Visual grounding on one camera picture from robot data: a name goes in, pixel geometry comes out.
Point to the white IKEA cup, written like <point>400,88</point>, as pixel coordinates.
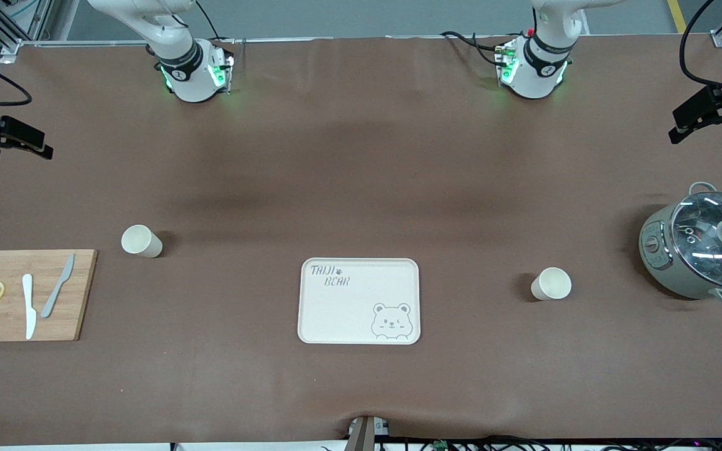
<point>551,284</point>
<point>141,241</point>

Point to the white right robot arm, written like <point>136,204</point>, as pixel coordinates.
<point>179,69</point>

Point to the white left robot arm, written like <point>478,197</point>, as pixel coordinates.
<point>536,69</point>

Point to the cream bear print tray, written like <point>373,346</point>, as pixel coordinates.
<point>348,313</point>

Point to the glass pot lid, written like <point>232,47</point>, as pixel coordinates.
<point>706,232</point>

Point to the wooden cutting board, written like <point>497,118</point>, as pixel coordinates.
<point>10,263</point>

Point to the grey plastic knife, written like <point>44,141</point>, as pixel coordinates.
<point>57,288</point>

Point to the grey-green electric cooking pot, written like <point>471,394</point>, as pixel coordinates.
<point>659,260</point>

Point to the white plastic knife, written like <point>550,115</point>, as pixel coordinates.
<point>29,307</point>

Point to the brown table cover mat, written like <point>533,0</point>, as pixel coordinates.
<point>361,188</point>

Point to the grey table edge bracket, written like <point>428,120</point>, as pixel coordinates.
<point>364,432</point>

